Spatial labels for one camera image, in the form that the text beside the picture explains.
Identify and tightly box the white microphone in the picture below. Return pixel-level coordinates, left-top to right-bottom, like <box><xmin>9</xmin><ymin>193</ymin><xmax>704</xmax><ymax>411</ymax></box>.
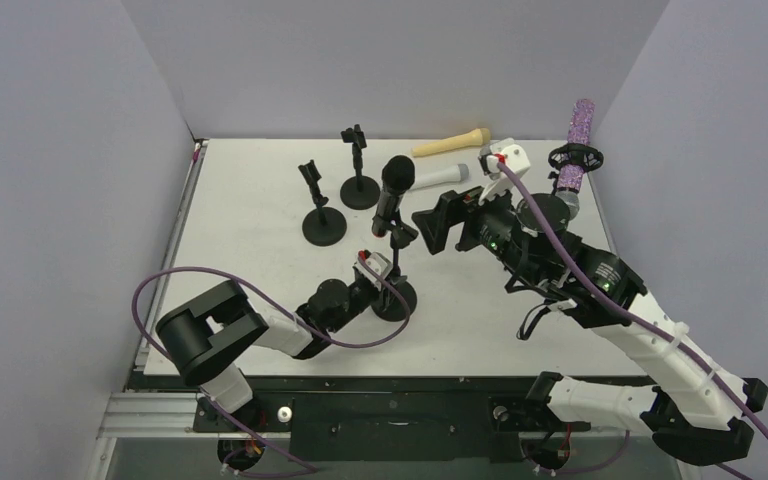
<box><xmin>412</xmin><ymin>163</ymin><xmax>470</xmax><ymax>190</ymax></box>

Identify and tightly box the black microphone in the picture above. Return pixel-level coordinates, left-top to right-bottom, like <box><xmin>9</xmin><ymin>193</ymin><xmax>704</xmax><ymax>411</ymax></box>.
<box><xmin>371</xmin><ymin>155</ymin><xmax>416</xmax><ymax>238</ymax></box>

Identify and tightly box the black round-base stand white mic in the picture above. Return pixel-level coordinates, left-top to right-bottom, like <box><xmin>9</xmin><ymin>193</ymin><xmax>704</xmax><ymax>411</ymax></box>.
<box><xmin>298</xmin><ymin>159</ymin><xmax>347</xmax><ymax>247</ymax></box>

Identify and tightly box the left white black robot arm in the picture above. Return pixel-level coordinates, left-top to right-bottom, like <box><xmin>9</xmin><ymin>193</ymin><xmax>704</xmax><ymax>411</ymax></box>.
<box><xmin>155</xmin><ymin>275</ymin><xmax>385</xmax><ymax>430</ymax></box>

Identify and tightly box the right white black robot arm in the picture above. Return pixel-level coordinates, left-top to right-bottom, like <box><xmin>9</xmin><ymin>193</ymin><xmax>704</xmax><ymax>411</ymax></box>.
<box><xmin>412</xmin><ymin>189</ymin><xmax>768</xmax><ymax>466</ymax></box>

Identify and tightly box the cream beige microphone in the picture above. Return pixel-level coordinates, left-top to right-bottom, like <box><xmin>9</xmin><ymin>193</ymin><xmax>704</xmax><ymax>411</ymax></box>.
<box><xmin>411</xmin><ymin>128</ymin><xmax>491</xmax><ymax>157</ymax></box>

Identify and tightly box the purple glitter microphone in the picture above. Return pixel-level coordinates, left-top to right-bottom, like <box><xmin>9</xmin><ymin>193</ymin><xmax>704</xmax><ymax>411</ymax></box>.
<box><xmin>550</xmin><ymin>99</ymin><xmax>601</xmax><ymax>216</ymax></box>

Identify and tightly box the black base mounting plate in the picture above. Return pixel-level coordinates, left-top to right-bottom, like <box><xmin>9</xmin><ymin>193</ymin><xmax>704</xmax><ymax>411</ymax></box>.
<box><xmin>125</xmin><ymin>374</ymin><xmax>657</xmax><ymax>463</ymax></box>

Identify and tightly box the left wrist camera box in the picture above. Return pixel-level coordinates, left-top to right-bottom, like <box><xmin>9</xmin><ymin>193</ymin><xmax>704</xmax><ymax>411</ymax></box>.
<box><xmin>353</xmin><ymin>250</ymin><xmax>393</xmax><ymax>290</ymax></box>

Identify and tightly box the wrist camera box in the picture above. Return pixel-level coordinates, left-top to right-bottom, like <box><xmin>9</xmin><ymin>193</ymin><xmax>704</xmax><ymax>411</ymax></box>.
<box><xmin>478</xmin><ymin>138</ymin><xmax>532</xmax><ymax>204</ymax></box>
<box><xmin>353</xmin><ymin>250</ymin><xmax>393</xmax><ymax>290</ymax></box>

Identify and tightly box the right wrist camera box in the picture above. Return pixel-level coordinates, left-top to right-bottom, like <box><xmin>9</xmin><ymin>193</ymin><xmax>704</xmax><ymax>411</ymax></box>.
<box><xmin>478</xmin><ymin>138</ymin><xmax>532</xmax><ymax>204</ymax></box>

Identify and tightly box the black tripod shock-mount stand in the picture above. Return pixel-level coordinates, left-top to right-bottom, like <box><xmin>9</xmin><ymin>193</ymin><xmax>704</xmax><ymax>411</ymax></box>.
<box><xmin>548</xmin><ymin>143</ymin><xmax>604</xmax><ymax>194</ymax></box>

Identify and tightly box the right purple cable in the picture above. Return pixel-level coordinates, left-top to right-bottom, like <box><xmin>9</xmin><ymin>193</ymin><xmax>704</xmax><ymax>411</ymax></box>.
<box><xmin>495</xmin><ymin>158</ymin><xmax>768</xmax><ymax>480</ymax></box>

